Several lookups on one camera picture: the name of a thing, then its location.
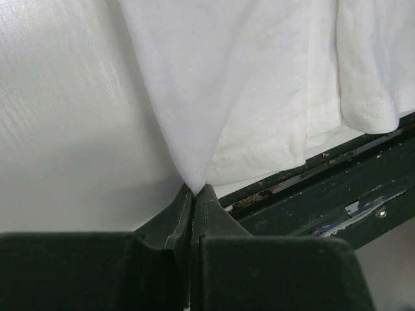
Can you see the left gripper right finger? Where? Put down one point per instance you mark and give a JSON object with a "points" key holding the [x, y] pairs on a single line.
{"points": [[234, 270]]}

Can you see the black base frame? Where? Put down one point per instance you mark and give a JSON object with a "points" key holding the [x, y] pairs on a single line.
{"points": [[357, 191]]}

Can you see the white t shirt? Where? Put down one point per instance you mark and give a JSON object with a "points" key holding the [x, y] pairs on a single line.
{"points": [[241, 89]]}

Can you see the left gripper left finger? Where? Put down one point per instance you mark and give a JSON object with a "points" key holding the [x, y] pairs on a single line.
{"points": [[145, 269]]}

